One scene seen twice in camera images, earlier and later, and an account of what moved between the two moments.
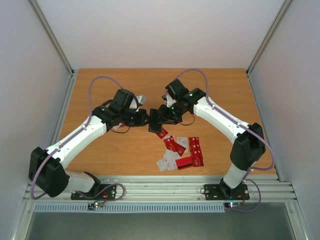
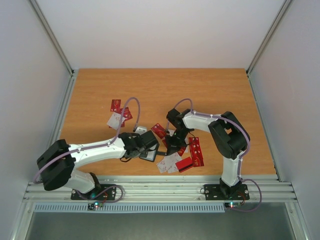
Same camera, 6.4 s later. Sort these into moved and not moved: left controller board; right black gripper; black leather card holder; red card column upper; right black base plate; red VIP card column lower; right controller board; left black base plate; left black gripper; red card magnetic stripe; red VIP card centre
Moved: black leather card holder; left black gripper; red card magnetic stripe; right black gripper
Not moved: red VIP card centre; right controller board; red VIP card column lower; left controller board; red card column upper; left black base plate; right black base plate
